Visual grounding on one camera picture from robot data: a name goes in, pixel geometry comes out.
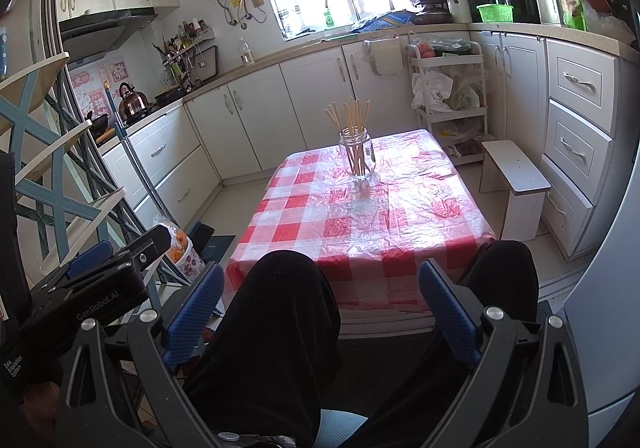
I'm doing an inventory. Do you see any wooden chopstick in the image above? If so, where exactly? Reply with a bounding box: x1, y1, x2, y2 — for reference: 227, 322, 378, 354
360, 101, 371, 175
328, 102, 352, 173
348, 101, 358, 175
326, 104, 352, 172
352, 100, 362, 175
343, 103, 357, 175
355, 100, 366, 175
332, 102, 352, 174

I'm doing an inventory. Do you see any kitchen faucet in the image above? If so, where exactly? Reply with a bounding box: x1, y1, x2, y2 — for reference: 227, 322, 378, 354
324, 0, 361, 26

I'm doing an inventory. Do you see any bag of oranges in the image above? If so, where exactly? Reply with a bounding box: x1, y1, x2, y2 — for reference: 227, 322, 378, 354
154, 215, 205, 281

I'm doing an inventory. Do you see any blue white folding chair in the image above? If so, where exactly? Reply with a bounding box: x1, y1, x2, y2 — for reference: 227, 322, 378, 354
1, 52, 144, 281

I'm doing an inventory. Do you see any black wok on stove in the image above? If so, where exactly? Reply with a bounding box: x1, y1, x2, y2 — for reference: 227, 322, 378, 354
86, 112, 108, 139

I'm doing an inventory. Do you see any copper kettle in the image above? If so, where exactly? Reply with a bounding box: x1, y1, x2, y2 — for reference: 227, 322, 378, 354
118, 82, 150, 124

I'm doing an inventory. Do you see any utensil rack with knives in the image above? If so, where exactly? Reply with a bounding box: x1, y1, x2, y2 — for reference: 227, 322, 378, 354
152, 18, 219, 92

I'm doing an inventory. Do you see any clear plastic bottle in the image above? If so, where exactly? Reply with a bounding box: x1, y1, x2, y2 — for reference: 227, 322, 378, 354
239, 38, 255, 66

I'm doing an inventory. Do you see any black range hood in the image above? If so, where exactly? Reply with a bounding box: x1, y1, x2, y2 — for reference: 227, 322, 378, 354
58, 8, 157, 65

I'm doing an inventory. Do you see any red checkered tablecloth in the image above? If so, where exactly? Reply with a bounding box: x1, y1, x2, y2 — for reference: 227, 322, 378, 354
224, 130, 496, 313

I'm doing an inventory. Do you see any small white stool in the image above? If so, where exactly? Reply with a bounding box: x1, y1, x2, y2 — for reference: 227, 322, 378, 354
480, 139, 551, 242

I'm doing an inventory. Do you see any clear glass jar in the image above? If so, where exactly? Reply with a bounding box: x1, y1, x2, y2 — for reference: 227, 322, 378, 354
338, 127, 376, 179

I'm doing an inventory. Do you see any green dish soap bottle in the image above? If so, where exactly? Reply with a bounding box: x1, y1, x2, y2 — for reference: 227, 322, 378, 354
324, 8, 334, 28

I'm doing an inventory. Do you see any white hanging cutting board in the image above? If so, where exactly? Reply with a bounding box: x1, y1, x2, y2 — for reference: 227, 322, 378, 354
364, 37, 404, 77

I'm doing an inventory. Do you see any white plastic bag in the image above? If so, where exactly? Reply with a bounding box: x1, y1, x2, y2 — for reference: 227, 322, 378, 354
411, 69, 454, 113

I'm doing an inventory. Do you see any blue bag on counter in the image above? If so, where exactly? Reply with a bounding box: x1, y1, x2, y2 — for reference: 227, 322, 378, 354
350, 10, 414, 34

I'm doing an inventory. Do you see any white rolling storage cart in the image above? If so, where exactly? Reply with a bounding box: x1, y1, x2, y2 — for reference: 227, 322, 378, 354
406, 34, 490, 165

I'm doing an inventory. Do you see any green plastic basket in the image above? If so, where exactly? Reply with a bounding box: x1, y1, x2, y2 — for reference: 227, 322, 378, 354
476, 4, 514, 24

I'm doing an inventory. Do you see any white electric kettle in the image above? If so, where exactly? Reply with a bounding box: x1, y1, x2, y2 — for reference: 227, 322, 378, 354
446, 0, 472, 24

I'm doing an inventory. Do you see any blue handled mop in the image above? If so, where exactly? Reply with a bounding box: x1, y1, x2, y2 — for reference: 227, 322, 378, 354
102, 80, 179, 229

